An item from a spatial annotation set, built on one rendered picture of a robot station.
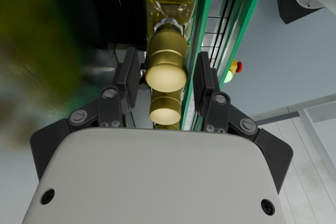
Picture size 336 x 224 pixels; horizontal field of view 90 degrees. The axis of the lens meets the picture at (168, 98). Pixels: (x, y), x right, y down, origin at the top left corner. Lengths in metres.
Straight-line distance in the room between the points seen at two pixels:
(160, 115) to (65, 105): 0.12
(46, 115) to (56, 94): 0.03
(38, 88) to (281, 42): 0.90
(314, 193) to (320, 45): 2.02
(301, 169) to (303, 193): 0.28
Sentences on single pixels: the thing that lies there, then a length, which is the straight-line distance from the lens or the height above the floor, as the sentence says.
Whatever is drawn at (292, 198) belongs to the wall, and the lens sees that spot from 2.76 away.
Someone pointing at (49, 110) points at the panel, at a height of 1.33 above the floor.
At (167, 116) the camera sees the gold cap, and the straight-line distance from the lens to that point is 0.18.
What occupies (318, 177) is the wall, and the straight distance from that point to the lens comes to 2.80.
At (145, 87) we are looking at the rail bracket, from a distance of 0.37.
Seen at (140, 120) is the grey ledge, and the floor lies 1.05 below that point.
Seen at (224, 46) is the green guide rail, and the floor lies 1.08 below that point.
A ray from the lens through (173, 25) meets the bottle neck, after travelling 0.17.
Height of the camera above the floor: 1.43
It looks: 38 degrees down
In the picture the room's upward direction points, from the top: 177 degrees counter-clockwise
